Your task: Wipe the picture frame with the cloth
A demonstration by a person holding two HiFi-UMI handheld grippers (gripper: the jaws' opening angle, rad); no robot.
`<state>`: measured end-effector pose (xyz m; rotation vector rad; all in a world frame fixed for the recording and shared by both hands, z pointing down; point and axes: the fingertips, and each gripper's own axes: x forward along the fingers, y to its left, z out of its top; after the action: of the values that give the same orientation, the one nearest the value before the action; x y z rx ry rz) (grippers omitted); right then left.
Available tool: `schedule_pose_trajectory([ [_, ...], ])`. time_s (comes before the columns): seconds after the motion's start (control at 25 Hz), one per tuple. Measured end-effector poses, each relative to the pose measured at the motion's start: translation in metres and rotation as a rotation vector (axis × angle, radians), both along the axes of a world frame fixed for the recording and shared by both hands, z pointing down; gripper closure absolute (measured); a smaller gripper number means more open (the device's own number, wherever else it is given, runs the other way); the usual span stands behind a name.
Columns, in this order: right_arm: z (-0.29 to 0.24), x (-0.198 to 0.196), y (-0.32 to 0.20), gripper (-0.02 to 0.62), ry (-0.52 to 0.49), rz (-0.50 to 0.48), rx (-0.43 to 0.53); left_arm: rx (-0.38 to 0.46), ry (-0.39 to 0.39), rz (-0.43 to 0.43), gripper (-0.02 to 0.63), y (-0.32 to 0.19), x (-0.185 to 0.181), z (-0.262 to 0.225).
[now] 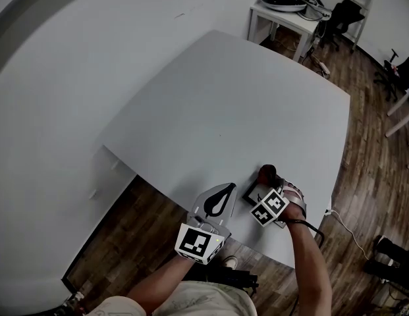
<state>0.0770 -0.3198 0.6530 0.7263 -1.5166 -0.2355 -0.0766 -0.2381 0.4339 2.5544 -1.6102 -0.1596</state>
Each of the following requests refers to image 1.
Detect grey device with cables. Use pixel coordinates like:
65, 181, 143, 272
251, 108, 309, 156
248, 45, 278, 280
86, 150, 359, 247
298, 0, 333, 22

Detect person's left forearm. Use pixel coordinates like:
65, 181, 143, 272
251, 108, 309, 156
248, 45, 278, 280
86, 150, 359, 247
124, 256, 197, 311

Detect person's beige clothing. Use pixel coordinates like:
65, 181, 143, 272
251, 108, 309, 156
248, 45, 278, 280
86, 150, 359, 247
91, 280, 258, 316

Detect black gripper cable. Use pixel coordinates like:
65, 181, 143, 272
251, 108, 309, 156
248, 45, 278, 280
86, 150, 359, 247
285, 219, 325, 250

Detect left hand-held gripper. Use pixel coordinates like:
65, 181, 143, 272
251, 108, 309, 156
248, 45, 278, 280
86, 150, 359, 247
174, 182, 238, 265

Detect black swivel chair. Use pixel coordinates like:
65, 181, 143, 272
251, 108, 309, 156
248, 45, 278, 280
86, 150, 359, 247
373, 48, 409, 103

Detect black bag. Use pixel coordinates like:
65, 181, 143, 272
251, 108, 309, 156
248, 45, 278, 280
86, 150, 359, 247
362, 234, 409, 288

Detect person's right hand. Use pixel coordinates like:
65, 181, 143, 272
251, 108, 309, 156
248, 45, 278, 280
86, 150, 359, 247
284, 182, 304, 199

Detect white floor cable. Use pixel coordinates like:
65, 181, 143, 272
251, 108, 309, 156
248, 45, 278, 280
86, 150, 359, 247
323, 207, 370, 260

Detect white ladder shelf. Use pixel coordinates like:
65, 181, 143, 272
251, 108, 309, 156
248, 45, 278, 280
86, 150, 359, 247
350, 0, 380, 51

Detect person's right forearm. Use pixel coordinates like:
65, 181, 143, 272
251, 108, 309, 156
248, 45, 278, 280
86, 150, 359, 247
282, 203, 333, 316

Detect oval black white tray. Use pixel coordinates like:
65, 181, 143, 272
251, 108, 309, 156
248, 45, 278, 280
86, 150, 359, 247
259, 0, 308, 13

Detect black folded tripod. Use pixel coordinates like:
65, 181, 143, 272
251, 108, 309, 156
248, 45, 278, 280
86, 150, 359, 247
206, 264, 259, 296

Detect dark red cloth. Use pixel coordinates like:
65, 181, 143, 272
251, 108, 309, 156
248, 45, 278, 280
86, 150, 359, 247
258, 164, 280, 187

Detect black office chair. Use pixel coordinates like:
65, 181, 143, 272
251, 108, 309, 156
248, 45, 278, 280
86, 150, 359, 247
319, 0, 366, 53

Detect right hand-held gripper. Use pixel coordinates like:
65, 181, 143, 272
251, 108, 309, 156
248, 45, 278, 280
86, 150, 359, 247
250, 175, 308, 227

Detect small white side table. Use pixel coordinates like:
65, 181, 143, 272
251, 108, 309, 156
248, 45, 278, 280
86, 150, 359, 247
246, 0, 324, 62

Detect light wooden table legs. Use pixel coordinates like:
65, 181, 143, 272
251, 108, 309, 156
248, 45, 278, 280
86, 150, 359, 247
384, 86, 409, 138

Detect person's light shoe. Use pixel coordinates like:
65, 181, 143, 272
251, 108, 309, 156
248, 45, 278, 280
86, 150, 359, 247
221, 255, 239, 270

